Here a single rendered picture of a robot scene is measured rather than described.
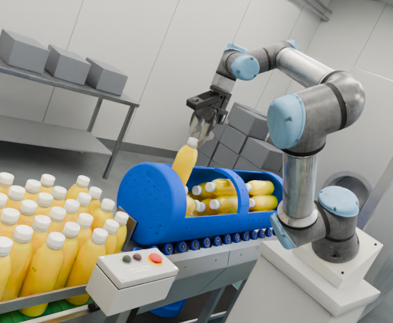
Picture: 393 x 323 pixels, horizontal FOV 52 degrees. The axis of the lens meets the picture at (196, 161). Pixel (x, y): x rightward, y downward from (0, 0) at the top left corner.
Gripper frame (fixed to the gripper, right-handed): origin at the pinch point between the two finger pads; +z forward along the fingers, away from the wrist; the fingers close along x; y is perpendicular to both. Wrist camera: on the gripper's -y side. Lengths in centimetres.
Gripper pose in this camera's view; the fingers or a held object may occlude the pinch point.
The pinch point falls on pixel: (193, 141)
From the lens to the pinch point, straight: 139.8
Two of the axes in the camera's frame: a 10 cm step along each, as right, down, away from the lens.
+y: 6.3, 0.4, 7.7
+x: -6.7, -4.6, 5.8
